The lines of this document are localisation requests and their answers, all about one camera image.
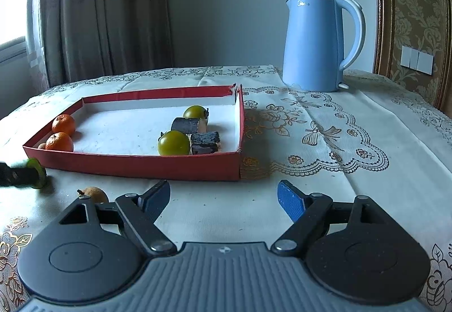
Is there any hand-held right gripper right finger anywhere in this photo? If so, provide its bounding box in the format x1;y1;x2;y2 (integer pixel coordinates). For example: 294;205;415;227
271;180;385;258

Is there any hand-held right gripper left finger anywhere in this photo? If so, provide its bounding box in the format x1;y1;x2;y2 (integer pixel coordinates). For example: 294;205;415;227
58;180;178;257

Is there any red cardboard box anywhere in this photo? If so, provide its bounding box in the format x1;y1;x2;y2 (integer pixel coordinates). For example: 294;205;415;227
23;83;245;181

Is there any green round fruit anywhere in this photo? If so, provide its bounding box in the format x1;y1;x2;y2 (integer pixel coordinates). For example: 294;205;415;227
157;130;191;156
182;105;209;121

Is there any dark sugar cane piece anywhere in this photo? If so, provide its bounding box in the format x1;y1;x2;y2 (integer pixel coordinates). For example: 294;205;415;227
171;117;209;134
189;131;223;155

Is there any orange tangerine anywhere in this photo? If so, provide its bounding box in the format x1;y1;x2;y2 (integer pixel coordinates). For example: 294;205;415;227
45;132;74;152
52;114;76;135

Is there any white embroidered tablecloth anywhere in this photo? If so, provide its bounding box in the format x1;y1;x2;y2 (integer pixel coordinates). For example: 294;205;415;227
0;65;452;312

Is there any brown longan with stem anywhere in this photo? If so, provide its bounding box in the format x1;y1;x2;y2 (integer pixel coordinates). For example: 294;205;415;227
77;186;109;204

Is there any dark cylinder with green end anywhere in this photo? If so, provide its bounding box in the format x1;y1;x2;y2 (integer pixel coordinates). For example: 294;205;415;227
0;158;47;190

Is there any blue electric kettle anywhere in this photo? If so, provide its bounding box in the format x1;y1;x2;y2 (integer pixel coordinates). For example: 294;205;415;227
282;0;366;93

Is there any brown patterned curtain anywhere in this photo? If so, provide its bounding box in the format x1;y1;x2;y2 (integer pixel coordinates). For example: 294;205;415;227
26;0;174;88

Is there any white wall switch panel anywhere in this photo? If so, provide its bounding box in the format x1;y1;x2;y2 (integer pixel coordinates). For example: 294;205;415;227
401;45;434;73

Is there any window frame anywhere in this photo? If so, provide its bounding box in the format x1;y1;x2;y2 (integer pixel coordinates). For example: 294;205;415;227
0;0;40;64

